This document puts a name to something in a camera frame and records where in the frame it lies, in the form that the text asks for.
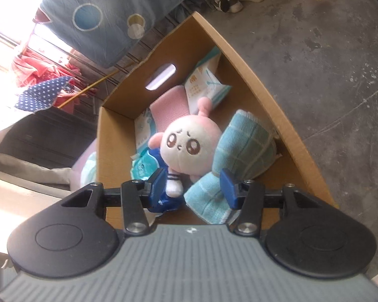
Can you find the blue circle-print sheet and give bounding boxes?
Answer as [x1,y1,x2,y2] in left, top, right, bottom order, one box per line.
[38,0,221,69]

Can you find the red clothes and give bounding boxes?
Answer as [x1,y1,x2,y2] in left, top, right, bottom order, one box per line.
[12,49,97,104]

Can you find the pink and white plush toy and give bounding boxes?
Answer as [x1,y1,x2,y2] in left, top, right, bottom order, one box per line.
[148,97,221,197]

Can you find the white tissue pack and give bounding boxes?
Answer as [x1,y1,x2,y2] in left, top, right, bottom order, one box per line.
[135,107,160,152]
[184,47,233,115]

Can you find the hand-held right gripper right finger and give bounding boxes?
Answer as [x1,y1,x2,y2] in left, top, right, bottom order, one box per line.
[220,168,321,236]

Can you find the pink mesh sponge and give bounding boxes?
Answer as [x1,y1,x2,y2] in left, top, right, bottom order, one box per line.
[149,86,191,133]

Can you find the cardboard box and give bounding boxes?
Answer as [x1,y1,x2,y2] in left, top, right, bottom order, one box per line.
[96,11,339,224]

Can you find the blue star-print cloth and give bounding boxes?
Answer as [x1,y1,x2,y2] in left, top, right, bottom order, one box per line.
[14,76,78,114]

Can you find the teal checked towel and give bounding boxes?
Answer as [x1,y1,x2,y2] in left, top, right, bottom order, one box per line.
[183,173,240,225]
[212,109,278,180]

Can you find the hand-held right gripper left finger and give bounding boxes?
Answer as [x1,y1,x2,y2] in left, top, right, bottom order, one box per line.
[61,168,167,235]

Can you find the yellow stick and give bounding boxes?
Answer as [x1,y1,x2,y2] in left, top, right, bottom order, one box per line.
[56,69,120,109]

